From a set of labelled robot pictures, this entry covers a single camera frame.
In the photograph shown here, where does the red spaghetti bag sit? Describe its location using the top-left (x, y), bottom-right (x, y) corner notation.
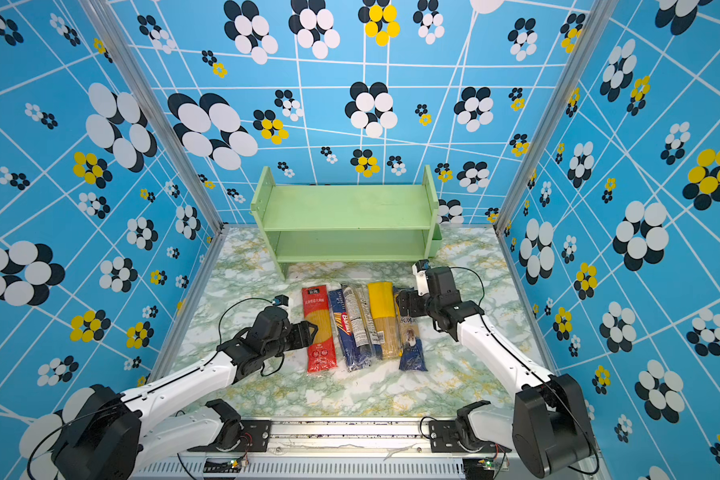
top-left (302, 285), bottom-right (337, 373)

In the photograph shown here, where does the yellow spaghetti bag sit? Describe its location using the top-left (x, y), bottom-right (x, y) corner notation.
top-left (367, 282), bottom-right (402, 360)

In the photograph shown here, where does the green wooden shelf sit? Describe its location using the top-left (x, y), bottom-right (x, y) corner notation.
top-left (250, 167), bottom-right (439, 278)

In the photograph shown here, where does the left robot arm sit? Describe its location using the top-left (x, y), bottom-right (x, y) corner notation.
top-left (50, 306), bottom-right (318, 479)

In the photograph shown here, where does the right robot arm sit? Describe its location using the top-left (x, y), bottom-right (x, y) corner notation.
top-left (396, 260), bottom-right (597, 478)

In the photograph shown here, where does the green cup on shelf side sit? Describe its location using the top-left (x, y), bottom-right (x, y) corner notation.
top-left (428, 237), bottom-right (442, 258)

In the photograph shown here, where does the blue clear spaghetti bag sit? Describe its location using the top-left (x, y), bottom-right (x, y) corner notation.
top-left (395, 304), bottom-right (427, 371)

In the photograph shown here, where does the clear white label spaghetti bag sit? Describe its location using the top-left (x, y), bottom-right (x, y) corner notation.
top-left (341, 284), bottom-right (382, 364)

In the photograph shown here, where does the blue Barilla spaghetti box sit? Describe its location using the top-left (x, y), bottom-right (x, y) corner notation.
top-left (328, 289), bottom-right (371, 372)

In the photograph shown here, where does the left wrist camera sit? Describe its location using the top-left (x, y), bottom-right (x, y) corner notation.
top-left (272, 294), bottom-right (290, 309)

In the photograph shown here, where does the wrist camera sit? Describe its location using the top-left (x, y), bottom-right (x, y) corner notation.
top-left (272, 294), bottom-right (290, 309)
top-left (412, 259), bottom-right (430, 297)

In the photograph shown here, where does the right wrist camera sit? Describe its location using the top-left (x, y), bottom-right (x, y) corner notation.
top-left (412, 259), bottom-right (430, 297)

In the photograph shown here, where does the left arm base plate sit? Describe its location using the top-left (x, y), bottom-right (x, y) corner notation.
top-left (190, 419), bottom-right (272, 453)

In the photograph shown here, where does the aluminium front rail frame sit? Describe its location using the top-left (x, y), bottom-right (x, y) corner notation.
top-left (86, 415), bottom-right (613, 480)

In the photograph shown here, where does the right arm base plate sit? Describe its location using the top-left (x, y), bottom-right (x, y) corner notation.
top-left (419, 417), bottom-right (513, 455)

